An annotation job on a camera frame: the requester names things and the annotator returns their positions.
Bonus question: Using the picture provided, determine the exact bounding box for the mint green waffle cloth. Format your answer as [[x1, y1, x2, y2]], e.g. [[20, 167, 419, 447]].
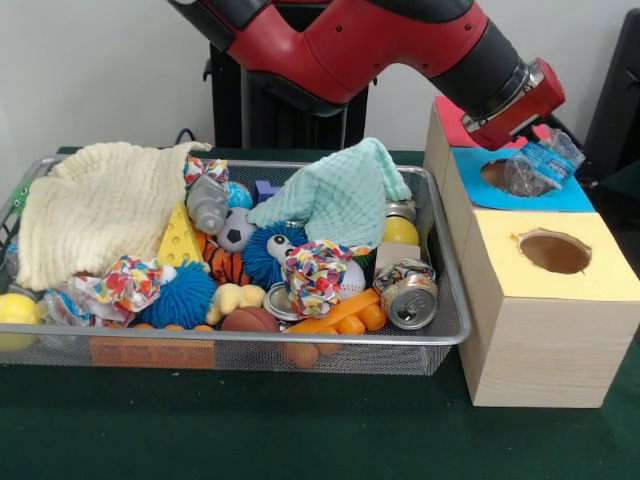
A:
[[247, 137, 414, 249]]

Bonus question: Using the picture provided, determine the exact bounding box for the blue spiky ball with eyes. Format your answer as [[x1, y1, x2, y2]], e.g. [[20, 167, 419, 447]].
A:
[[243, 224, 311, 291]]

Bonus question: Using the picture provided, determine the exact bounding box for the yellow cheese wedge toy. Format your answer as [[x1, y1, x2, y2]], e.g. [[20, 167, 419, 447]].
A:
[[157, 201, 206, 266]]

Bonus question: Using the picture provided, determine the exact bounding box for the yellow ball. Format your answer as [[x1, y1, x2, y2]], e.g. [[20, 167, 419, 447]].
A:
[[0, 292, 41, 351]]

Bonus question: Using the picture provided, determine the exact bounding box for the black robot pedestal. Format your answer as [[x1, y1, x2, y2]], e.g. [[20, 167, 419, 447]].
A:
[[202, 29, 370, 150]]

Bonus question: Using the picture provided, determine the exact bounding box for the black stand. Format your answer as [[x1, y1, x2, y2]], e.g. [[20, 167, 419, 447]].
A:
[[582, 7, 640, 176]]

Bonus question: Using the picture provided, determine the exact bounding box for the shallow silver mesh bin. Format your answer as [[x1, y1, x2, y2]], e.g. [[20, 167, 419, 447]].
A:
[[0, 154, 472, 377]]

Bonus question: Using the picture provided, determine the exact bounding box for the dark green table cloth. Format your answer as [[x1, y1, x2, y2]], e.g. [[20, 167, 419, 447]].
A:
[[594, 164, 640, 241], [0, 144, 640, 480]]

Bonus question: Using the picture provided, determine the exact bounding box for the crushed clear plastic bottle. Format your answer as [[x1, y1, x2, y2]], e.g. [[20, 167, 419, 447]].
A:
[[502, 127, 586, 197]]

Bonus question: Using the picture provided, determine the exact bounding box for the blue spiky rubber ball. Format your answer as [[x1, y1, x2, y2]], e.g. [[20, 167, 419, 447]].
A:
[[139, 262, 219, 330]]

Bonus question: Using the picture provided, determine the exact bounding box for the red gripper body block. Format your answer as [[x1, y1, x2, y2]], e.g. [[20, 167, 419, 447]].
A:
[[468, 57, 567, 151]]

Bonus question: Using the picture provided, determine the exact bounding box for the wooden box with three holes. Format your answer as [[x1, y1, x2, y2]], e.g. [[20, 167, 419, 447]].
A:
[[423, 95, 640, 409]]

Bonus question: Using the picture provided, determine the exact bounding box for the cream waffle cloth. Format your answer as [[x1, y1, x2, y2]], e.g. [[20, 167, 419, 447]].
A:
[[16, 141, 212, 291]]

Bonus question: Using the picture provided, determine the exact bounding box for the crushed metal can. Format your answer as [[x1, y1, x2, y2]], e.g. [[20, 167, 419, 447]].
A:
[[373, 259, 440, 331]]

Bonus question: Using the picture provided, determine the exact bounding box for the orange toy block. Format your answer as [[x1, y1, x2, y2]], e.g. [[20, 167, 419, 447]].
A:
[[282, 287, 389, 336]]

